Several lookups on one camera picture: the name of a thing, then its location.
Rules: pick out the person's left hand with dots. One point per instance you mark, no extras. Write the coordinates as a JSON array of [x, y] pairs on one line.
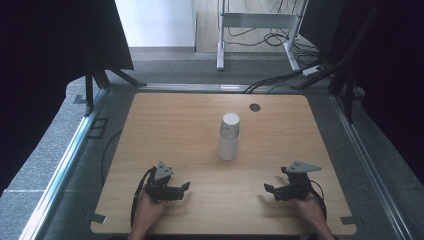
[[148, 211]]

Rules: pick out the black tripod stand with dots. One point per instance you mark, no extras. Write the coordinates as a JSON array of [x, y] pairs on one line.
[[100, 78]]

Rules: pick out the person's right hand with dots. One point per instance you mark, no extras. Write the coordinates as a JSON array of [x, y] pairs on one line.
[[310, 210]]

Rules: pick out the white power strip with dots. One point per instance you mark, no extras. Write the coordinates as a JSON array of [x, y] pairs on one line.
[[312, 70]]

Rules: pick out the black metal stand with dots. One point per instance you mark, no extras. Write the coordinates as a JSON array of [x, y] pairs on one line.
[[348, 96]]

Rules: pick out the aluminium floor rail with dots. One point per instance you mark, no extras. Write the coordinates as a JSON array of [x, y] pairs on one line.
[[370, 163], [193, 87], [63, 166]]

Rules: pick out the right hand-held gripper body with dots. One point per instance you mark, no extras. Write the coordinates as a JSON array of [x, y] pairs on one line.
[[298, 186]]

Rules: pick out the dark round table grommet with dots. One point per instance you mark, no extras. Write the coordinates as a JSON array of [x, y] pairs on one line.
[[255, 107]]

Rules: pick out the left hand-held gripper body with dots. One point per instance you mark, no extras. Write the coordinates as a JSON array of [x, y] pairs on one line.
[[159, 190]]

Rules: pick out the white metal desk frame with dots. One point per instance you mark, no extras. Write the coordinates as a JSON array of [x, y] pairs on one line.
[[256, 20]]

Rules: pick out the black curtain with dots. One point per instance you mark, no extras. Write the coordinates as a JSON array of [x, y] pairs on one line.
[[50, 66], [390, 66]]

